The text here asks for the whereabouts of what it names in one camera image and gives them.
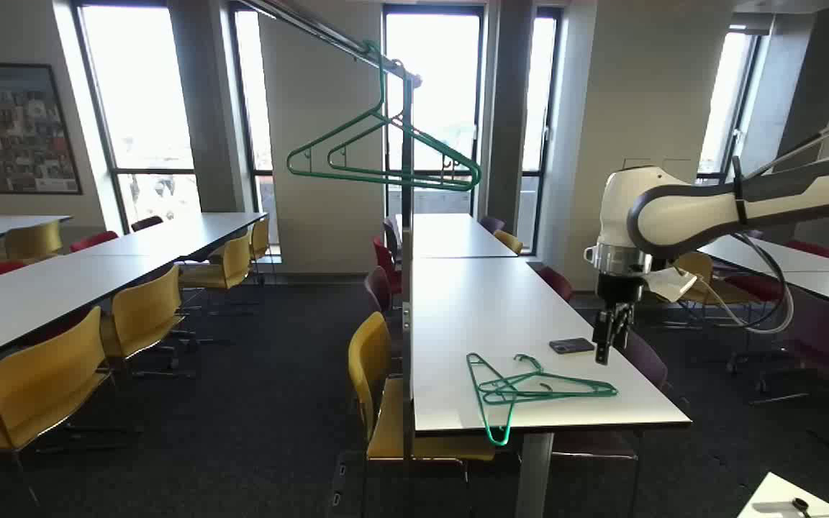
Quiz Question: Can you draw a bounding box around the tall window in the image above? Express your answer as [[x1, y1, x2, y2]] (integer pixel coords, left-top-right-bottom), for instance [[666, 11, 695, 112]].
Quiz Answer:
[[695, 24, 772, 186], [70, 0, 205, 231], [381, 4, 488, 219], [228, 4, 279, 228], [518, 7, 564, 257]]

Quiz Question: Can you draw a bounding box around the black smartphone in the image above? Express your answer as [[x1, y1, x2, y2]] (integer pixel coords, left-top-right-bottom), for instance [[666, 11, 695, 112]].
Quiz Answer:
[[547, 335, 600, 358]]

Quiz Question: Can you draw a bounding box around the white small platform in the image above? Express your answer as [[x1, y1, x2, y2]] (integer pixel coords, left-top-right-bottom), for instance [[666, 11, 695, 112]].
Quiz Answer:
[[735, 470, 829, 518]]

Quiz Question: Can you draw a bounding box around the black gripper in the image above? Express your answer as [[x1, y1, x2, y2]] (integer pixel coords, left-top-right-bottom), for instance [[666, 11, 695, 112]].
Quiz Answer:
[[593, 271, 652, 368]]

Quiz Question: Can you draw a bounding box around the black chair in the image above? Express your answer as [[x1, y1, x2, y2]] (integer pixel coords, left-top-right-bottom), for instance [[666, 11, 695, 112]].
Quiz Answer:
[[128, 212, 168, 237]]

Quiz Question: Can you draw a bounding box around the white long table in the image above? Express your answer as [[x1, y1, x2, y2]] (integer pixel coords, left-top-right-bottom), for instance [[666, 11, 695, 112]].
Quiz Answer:
[[699, 232, 829, 317], [0, 212, 72, 250], [410, 209, 518, 263], [0, 209, 269, 375]]

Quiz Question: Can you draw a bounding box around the framed wall picture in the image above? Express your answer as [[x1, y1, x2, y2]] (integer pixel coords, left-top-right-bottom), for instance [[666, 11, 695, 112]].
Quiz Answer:
[[0, 61, 87, 199]]

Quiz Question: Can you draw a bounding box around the green clothes hanger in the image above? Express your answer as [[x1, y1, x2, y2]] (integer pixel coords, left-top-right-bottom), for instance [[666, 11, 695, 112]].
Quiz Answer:
[[326, 112, 482, 196], [483, 350, 570, 407], [475, 368, 623, 409], [282, 40, 483, 189], [464, 350, 534, 453]]

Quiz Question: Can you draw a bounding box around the maroon chair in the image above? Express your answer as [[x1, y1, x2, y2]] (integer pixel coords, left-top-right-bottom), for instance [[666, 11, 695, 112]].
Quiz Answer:
[[526, 258, 575, 301]]

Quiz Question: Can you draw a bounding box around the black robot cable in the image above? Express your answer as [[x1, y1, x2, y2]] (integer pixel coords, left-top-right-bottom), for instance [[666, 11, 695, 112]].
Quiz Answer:
[[711, 155, 801, 339]]

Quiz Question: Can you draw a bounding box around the metal cloth rack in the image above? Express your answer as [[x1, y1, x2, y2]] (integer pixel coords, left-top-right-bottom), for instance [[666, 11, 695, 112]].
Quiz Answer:
[[239, 0, 427, 463]]

